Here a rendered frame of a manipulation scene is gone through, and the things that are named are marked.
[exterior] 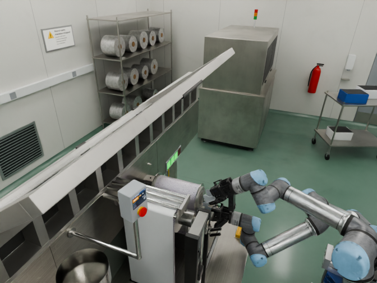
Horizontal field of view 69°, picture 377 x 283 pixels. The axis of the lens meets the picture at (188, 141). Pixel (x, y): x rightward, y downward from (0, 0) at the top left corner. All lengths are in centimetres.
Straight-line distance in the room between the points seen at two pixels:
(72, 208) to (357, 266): 102
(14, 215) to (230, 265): 134
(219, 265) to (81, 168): 130
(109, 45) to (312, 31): 346
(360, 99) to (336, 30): 165
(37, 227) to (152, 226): 44
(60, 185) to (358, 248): 101
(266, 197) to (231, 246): 54
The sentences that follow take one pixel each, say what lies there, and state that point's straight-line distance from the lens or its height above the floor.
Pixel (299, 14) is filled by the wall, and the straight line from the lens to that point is 559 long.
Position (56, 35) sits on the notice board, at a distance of 422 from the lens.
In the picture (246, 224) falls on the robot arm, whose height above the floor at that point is 112.
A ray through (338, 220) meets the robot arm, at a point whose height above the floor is 140.
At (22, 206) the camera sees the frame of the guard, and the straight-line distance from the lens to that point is 43.
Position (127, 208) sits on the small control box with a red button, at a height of 167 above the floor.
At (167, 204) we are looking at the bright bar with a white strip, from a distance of 113.
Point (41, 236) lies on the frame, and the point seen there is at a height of 150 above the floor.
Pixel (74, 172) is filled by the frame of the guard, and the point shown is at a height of 198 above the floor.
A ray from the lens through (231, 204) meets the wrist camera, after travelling 139.
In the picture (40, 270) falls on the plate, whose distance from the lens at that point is 112.
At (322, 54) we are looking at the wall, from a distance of 568.
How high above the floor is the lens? 221
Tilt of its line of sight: 29 degrees down
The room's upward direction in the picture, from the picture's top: 1 degrees clockwise
